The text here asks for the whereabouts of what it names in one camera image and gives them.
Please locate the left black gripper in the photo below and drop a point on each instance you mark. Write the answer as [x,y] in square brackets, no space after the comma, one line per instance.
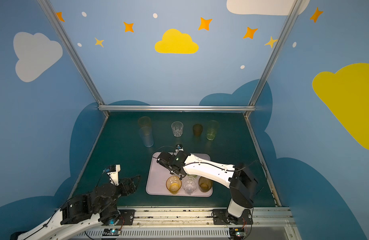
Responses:
[128,183]

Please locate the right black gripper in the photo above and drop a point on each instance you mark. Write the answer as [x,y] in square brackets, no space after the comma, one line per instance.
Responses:
[164,159]

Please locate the short orange glass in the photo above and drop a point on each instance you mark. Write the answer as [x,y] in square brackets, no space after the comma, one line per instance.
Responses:
[173,184]

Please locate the lilac plastic tray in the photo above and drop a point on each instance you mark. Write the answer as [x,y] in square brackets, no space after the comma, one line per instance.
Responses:
[156,182]

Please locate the clear faceted glass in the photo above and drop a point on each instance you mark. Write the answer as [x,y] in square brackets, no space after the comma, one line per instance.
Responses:
[189,184]

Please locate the dark amber dimpled glass front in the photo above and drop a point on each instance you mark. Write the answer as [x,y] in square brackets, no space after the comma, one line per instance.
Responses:
[205,184]

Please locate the dark amber dimpled glass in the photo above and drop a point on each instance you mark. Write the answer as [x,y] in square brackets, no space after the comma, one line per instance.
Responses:
[205,184]
[197,130]

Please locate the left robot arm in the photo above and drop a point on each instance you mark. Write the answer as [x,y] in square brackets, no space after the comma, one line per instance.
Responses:
[83,212]

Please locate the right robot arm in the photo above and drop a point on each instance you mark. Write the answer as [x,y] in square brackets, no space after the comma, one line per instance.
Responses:
[238,178]

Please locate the dark amber dimpled glass back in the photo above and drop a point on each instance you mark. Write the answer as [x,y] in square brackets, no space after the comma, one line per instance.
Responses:
[197,130]

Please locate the tall blue frosted glass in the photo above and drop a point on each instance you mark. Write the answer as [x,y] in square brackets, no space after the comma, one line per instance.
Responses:
[146,136]

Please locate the tall amber glass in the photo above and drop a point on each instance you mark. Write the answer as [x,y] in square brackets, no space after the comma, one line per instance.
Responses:
[144,121]

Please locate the tall green glass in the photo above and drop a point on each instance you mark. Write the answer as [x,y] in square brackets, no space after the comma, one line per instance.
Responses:
[212,129]

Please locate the left controller board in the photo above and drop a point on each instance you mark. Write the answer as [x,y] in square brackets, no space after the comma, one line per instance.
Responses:
[111,232]

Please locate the controller board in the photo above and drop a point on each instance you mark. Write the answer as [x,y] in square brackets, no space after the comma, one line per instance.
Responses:
[111,232]
[237,233]

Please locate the right controller board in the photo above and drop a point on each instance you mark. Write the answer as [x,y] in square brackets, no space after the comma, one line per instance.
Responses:
[237,233]

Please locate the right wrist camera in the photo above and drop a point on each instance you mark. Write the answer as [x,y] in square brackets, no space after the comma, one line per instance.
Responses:
[179,147]

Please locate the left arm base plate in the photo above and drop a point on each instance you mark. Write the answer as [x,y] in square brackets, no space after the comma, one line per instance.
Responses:
[124,218]

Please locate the aluminium mounting rail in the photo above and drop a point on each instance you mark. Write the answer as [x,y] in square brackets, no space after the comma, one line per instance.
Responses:
[188,223]

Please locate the back horizontal aluminium frame bar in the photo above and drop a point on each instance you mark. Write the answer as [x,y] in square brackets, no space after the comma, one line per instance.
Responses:
[136,108]

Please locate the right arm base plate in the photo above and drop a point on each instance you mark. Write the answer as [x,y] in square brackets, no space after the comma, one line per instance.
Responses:
[222,217]

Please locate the left aluminium frame post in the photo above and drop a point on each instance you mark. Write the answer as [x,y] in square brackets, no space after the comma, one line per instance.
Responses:
[67,43]

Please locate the aluminium frame post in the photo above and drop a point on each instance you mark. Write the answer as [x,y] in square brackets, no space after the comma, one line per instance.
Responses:
[282,38]
[67,43]

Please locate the right aluminium frame post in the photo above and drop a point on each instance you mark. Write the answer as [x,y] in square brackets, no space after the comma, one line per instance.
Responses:
[282,38]

